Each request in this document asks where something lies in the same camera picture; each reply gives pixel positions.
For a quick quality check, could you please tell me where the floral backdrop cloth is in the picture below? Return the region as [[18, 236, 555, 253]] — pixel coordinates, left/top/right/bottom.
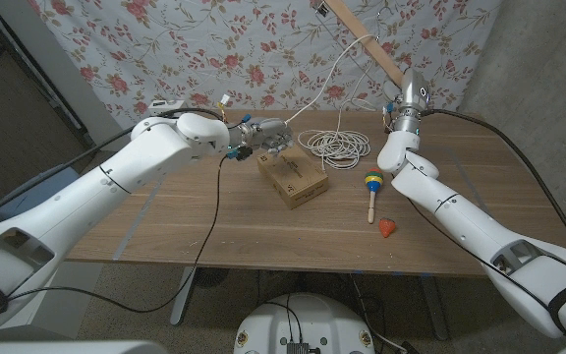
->
[[27, 0, 503, 138]]

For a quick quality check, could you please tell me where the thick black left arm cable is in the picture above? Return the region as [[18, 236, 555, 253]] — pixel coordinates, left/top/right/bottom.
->
[[0, 107, 226, 227]]

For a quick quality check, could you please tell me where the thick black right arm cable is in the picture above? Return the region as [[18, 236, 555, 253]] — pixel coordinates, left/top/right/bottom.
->
[[419, 108, 566, 266]]

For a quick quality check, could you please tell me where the colourful striped wooden maraca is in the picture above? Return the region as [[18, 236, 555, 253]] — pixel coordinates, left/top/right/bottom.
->
[[364, 168, 385, 225]]

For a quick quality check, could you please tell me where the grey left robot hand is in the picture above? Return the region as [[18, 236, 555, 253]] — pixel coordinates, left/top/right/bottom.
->
[[235, 116, 296, 160]]

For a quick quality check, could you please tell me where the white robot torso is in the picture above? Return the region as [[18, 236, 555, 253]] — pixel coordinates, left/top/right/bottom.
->
[[233, 293, 376, 354]]

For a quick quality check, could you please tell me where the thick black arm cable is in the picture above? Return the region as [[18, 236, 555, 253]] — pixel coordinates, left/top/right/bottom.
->
[[0, 107, 226, 227], [419, 108, 566, 266]]

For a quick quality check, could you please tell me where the white Ethernet cable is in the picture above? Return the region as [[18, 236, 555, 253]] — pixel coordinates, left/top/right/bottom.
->
[[284, 32, 380, 171]]

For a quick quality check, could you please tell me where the white low cabinet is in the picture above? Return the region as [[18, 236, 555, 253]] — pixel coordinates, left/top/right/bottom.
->
[[0, 260, 103, 340]]

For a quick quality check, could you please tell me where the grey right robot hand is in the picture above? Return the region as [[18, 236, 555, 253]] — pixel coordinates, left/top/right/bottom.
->
[[381, 67, 432, 134]]

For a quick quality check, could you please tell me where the red toy strawberry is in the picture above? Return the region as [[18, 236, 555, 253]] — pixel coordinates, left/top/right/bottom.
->
[[378, 217, 397, 239]]

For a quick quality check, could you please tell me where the wooden clip hanger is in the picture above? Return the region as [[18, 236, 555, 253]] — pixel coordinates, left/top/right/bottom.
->
[[311, 0, 406, 89]]

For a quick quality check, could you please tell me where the grey table leg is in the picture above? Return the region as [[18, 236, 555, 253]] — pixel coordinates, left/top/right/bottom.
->
[[418, 274, 450, 341]]

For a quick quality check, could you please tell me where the white table leg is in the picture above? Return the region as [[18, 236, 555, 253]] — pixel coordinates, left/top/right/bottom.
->
[[169, 266, 198, 326]]

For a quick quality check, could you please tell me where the brown cardboard package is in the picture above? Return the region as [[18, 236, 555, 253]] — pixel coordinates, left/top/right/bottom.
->
[[255, 145, 330, 211]]

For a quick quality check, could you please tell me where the white power strip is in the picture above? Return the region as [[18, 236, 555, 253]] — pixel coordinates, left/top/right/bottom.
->
[[147, 99, 187, 112]]

